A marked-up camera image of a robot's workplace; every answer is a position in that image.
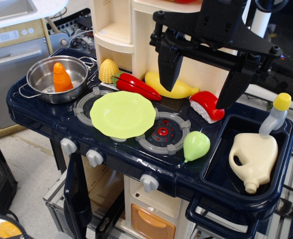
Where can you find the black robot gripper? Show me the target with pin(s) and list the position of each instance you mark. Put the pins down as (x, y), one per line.
(215, 35)

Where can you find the green toy pear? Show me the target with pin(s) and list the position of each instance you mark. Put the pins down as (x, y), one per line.
(196, 144)

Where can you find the light green plastic plate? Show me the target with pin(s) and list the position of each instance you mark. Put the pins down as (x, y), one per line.
(122, 114)

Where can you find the yellow toy banana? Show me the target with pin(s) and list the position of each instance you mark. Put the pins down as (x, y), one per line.
(179, 91)

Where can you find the red white toy sushi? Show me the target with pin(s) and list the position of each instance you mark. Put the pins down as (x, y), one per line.
(204, 103)

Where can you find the grey red right burner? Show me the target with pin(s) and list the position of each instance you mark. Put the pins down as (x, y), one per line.
(167, 134)

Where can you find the red toy chili pepper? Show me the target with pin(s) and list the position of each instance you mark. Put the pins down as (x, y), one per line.
(127, 82)

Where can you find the grey yellow toy faucet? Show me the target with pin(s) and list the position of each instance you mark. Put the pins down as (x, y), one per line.
(277, 115)

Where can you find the cream toy kitchen back shelf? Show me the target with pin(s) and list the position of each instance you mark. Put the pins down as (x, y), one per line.
(122, 30)

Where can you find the yellow toy corn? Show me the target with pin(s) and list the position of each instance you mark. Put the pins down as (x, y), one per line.
(107, 70)

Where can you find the cream toy jug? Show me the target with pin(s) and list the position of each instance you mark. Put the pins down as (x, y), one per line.
(252, 157)

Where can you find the navy toy kitchen counter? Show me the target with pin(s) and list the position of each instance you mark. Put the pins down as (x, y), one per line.
(217, 199)

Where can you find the grey right stove knob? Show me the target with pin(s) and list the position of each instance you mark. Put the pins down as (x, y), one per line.
(149, 183)

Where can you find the grey stove knob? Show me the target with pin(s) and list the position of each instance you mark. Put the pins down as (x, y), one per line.
(94, 157)
(149, 183)
(68, 146)

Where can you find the grey left burner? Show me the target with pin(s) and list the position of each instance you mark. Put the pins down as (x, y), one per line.
(83, 107)

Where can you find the grey middle stove knob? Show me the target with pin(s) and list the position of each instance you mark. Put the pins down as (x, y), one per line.
(94, 157)

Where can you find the orange toy carrot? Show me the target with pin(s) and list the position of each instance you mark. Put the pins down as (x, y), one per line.
(61, 79)

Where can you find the grey left stove knob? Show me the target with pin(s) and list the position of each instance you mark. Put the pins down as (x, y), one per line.
(68, 146)

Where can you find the stainless steel pot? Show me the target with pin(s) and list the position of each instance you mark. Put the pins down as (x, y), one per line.
(40, 78)

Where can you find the orange toy drawer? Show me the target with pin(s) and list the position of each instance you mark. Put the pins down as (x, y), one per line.
(150, 225)

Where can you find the navy toy oven door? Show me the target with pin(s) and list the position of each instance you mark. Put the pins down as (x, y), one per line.
(77, 205)

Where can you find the grey toy dishwasher unit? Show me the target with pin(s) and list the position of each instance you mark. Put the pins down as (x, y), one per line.
(23, 41)

